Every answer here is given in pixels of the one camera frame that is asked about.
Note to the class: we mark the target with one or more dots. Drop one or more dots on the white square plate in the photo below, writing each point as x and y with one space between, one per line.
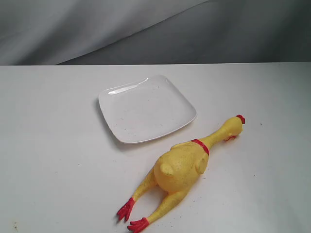
145 110

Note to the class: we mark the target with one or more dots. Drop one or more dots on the grey backdrop cloth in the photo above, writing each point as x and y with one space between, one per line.
132 32

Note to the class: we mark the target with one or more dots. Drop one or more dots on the yellow rubber chicken toy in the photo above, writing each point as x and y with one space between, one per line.
176 171

